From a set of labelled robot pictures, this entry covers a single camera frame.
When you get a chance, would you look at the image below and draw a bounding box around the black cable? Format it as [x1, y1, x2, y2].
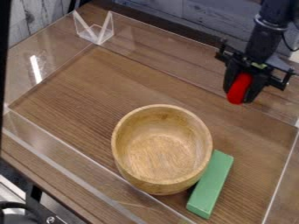
[0, 200, 31, 211]

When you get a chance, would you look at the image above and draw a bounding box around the black metal table mount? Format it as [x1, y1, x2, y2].
[26, 185, 68, 224]

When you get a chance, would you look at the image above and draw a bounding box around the red plush strawberry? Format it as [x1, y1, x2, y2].
[226, 71, 262, 105]

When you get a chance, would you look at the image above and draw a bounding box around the clear acrylic front wall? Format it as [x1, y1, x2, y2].
[2, 110, 195, 224]

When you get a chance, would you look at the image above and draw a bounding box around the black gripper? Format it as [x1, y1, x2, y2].
[215, 43, 295, 103]

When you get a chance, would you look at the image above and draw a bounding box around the black foreground pole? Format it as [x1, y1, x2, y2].
[0, 0, 15, 147]

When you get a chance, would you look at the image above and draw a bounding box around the wooden bowl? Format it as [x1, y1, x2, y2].
[111, 104, 212, 195]

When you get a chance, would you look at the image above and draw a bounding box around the clear acrylic corner bracket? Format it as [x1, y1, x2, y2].
[72, 11, 115, 46]

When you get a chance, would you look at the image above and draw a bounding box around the green rectangular block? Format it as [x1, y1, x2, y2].
[186, 150, 234, 220]

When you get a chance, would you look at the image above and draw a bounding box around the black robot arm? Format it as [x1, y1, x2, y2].
[215, 0, 299, 105]

